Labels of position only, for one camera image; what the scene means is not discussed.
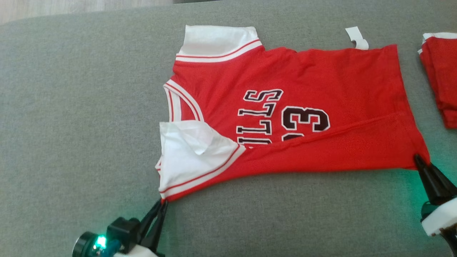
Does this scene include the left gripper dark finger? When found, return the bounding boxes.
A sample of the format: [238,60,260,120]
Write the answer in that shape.
[142,200,169,252]
[138,199,162,235]

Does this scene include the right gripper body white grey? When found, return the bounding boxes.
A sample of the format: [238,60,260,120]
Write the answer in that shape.
[421,197,457,257]

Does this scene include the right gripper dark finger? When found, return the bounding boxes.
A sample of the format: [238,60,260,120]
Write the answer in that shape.
[414,154,457,205]

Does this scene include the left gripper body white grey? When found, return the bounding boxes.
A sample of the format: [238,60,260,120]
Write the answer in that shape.
[113,244,166,257]

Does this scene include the red white sports shorts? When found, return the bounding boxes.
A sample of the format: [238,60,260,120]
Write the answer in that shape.
[417,32,457,129]

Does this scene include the red white basketball jersey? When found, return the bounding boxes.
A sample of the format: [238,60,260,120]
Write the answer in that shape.
[155,25,431,203]

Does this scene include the large grey sofa seat cushion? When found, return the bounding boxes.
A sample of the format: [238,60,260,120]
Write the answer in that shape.
[0,0,457,257]

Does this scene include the teal left camera cable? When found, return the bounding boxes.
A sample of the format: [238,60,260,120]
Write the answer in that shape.
[105,238,123,255]

